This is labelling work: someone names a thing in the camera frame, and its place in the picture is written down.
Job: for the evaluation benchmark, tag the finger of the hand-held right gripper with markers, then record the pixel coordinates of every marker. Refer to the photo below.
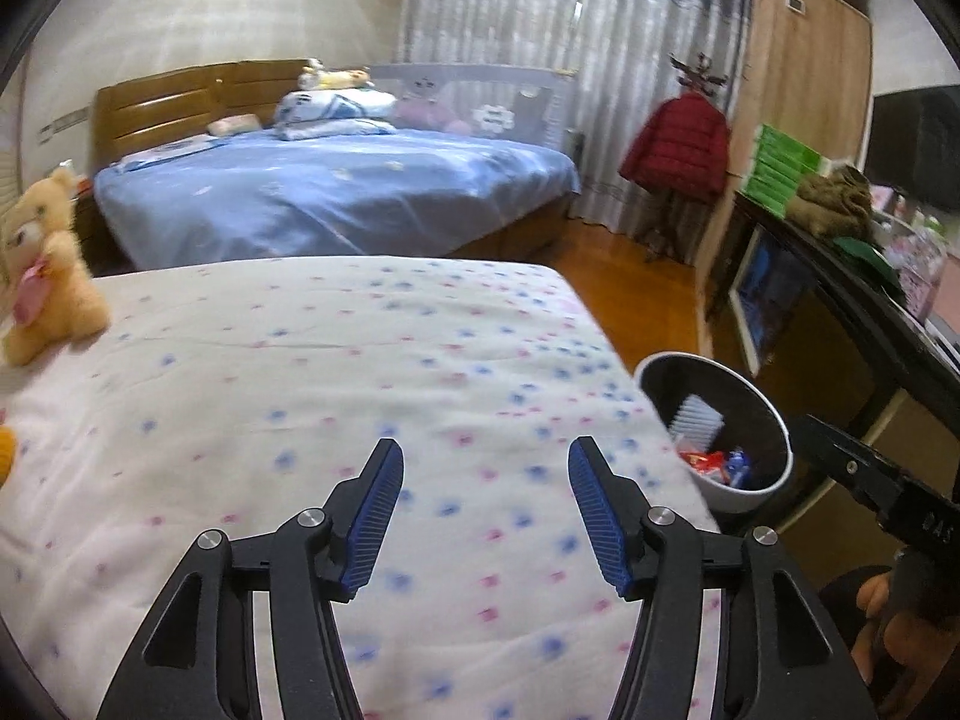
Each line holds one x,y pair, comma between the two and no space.
840,454

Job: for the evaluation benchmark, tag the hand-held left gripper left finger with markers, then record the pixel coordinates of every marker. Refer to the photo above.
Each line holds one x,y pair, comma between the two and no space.
371,517

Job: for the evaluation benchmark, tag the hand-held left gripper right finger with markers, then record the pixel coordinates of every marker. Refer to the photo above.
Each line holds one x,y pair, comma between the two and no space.
600,517

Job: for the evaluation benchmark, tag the blue plastic bag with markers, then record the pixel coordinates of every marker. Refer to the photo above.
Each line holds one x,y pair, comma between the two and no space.
739,469

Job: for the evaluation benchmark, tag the red snack wrapper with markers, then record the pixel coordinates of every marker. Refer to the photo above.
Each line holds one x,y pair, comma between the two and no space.
701,461

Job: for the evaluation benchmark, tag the white foam fruit net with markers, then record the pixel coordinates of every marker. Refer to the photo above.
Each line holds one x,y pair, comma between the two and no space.
696,416

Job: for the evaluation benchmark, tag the white trash bin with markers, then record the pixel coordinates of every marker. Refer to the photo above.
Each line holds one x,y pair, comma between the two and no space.
675,382

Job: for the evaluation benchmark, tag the person's right hand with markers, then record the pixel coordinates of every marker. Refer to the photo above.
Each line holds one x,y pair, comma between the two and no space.
922,645

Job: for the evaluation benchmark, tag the floral mattress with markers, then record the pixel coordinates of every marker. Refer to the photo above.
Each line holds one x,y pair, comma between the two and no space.
300,390

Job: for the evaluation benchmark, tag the framed picture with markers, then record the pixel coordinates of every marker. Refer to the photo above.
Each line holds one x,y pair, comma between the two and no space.
772,292

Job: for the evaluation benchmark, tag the black desk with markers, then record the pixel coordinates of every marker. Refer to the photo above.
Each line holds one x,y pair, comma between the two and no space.
847,277

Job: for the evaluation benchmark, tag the green cloth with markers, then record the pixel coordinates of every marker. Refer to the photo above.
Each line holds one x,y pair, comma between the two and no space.
866,259

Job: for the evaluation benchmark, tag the pink floral packet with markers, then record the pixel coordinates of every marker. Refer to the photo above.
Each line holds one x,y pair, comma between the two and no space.
919,270

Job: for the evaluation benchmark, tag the brown plush toy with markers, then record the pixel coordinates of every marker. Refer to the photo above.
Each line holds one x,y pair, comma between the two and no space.
832,202

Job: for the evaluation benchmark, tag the stack of green boxes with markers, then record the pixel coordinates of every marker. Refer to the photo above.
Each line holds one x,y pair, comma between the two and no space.
780,165

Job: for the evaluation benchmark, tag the bed with blue sheet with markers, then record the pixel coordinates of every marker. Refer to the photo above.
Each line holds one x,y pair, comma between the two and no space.
337,195

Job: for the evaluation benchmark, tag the black television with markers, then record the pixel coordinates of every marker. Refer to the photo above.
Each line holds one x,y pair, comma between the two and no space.
915,135

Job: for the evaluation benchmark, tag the red puffer jacket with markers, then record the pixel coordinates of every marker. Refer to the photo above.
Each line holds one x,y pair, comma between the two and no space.
675,150

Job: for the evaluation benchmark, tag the yellow teddy bear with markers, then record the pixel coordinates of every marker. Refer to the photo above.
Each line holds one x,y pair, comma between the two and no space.
52,277

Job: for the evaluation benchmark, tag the wooden coat rack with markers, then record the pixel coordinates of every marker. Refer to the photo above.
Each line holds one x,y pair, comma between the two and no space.
701,71

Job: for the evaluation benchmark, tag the pink plush toy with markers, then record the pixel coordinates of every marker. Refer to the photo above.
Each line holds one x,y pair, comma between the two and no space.
431,114

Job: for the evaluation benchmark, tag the wooden nightstand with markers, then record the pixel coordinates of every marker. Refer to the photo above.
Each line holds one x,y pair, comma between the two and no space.
84,225

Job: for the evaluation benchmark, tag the folded blue white quilt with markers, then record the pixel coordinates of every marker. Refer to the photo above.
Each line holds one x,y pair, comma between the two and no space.
330,109

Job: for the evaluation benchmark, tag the pink pillow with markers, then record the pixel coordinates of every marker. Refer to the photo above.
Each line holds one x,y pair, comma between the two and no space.
232,124

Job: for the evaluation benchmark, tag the yellow plush toy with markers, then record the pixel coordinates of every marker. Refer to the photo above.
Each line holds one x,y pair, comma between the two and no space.
337,79

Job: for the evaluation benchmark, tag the wooden headboard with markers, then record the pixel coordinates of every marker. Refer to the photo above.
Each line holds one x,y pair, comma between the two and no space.
165,101

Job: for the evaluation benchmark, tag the louvred wardrobe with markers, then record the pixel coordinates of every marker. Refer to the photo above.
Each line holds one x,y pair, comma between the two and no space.
7,180

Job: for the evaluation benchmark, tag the grey patterned curtain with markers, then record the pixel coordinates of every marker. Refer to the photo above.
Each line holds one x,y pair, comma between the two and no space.
525,15

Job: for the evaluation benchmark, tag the grey bed guard rail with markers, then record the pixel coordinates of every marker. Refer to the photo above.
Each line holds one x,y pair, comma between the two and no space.
525,105

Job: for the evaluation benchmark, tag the wall vent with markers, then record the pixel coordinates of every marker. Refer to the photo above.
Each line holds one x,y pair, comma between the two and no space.
795,4

